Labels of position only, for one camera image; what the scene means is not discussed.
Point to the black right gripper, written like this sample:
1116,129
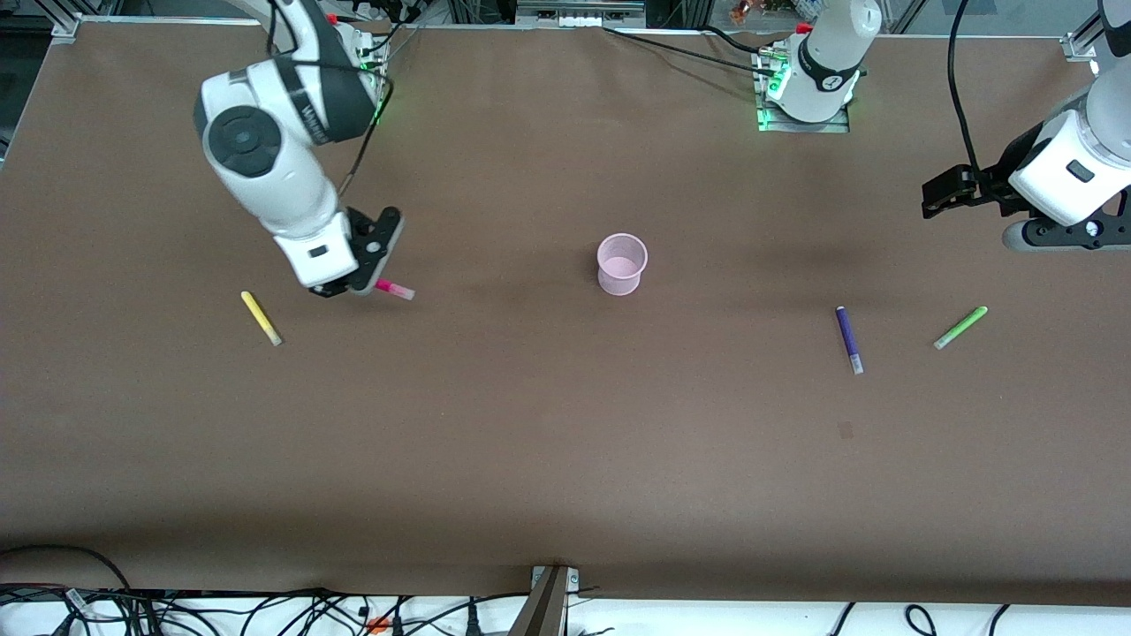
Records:
331,289

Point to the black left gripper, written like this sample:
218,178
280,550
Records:
991,186

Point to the pink marker pen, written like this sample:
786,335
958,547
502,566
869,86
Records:
389,287

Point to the purple marker pen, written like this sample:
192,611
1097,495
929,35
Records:
846,331

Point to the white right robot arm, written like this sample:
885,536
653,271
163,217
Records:
265,141

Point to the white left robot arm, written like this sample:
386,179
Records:
831,53

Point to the pink mesh pen holder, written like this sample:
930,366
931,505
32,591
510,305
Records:
618,281

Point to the yellow marker pen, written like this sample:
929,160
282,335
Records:
258,315

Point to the green marker pen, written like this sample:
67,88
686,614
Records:
963,325

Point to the metal table leg bracket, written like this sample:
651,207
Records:
548,601

